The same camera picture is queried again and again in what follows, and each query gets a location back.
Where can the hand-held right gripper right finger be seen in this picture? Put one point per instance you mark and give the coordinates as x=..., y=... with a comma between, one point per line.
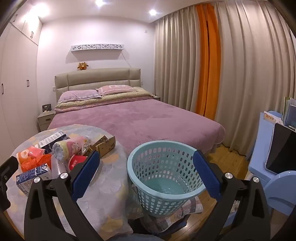
x=207, y=173

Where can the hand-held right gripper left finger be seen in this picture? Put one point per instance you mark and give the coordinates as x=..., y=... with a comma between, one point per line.
x=85, y=173

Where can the orange paper cup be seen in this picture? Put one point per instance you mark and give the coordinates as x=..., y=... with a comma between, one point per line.
x=26, y=154

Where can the light blue plastic basket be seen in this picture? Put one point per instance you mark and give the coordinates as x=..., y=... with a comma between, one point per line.
x=166, y=185

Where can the small blue carton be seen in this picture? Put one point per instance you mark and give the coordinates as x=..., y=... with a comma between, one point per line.
x=30, y=177

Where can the clear plastic wrapper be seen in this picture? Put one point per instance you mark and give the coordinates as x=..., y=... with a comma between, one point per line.
x=57, y=169

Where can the white heart-patterned paper bag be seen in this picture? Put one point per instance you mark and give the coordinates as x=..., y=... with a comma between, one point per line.
x=85, y=143

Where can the orange plastic bag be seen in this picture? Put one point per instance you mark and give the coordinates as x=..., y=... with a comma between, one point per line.
x=37, y=163

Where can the long blue white carton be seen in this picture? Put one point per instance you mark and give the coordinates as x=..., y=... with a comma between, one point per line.
x=49, y=139

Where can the light blue plastic chair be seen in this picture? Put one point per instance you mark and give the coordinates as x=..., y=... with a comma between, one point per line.
x=259, y=150

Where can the beige nightstand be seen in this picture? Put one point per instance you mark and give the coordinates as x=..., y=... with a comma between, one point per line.
x=45, y=120

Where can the purple bed blanket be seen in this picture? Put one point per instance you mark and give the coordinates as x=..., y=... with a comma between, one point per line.
x=138, y=120

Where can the purple pillow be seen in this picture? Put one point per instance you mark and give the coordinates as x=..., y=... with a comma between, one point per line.
x=78, y=96

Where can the black tablet screen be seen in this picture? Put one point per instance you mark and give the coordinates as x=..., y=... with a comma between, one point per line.
x=282, y=148

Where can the printed booklet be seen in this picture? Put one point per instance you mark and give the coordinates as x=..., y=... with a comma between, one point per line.
x=272, y=118

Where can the pink pillow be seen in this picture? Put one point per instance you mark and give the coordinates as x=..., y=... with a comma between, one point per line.
x=115, y=90

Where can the beige folded quilt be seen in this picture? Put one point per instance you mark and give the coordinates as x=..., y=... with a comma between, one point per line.
x=129, y=96

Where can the beige padded headboard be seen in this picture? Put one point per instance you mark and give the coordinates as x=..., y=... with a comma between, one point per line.
x=97, y=77

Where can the stack of books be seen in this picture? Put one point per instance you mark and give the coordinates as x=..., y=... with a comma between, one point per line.
x=290, y=111

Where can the orange curtain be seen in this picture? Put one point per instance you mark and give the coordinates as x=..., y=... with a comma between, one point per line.
x=210, y=69

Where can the brown plush toy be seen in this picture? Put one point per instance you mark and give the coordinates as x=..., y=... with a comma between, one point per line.
x=82, y=66

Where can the beige curtain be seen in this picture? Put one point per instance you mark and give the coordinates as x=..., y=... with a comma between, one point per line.
x=249, y=69
x=175, y=64

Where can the ceiling spotlight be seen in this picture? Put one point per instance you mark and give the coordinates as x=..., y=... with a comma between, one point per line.
x=152, y=12
x=99, y=2

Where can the white decorated wall shelf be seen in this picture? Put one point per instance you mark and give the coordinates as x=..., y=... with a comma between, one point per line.
x=97, y=47

